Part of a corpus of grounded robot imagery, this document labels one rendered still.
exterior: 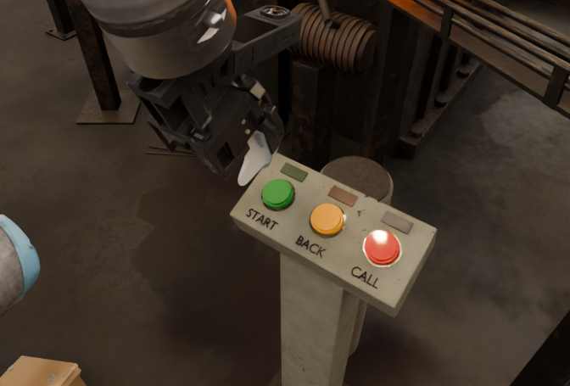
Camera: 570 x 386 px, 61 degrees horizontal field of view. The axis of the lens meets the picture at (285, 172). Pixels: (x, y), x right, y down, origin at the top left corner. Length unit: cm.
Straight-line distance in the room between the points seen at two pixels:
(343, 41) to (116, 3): 88
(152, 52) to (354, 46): 84
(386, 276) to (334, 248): 7
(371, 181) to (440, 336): 57
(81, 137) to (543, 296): 147
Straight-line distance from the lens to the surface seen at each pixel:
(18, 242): 86
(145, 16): 32
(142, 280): 132
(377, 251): 57
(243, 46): 40
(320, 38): 118
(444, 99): 175
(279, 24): 45
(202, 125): 40
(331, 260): 59
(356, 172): 78
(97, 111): 188
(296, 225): 61
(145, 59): 34
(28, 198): 164
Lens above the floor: 106
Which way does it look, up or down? 44 degrees down
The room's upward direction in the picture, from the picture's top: straight up
